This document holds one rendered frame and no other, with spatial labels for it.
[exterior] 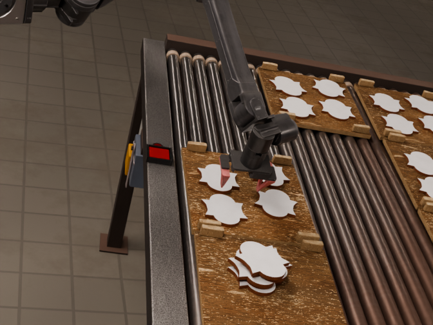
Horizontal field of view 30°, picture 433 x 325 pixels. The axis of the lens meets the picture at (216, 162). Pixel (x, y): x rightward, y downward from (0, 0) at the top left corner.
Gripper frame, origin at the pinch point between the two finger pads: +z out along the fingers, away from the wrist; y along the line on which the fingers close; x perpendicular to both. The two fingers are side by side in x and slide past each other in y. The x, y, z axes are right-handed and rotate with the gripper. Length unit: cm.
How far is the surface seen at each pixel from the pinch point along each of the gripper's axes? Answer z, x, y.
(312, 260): 8.3, -15.7, 19.9
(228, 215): 10.9, -0.6, 0.0
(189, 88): 31, 74, 1
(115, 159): 143, 147, -2
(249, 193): 14.9, 12.1, 9.1
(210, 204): 11.9, 3.6, -4.3
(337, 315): 3.7, -35.2, 20.6
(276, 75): 33, 92, 37
